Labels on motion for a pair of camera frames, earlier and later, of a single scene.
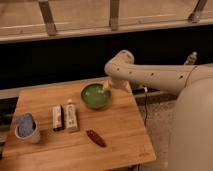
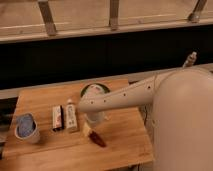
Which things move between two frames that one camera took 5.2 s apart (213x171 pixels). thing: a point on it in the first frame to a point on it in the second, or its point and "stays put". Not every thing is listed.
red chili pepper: x=96 y=137 stays put
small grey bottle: x=191 y=58 stays put
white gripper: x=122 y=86 to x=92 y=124
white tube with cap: x=71 y=116 stays put
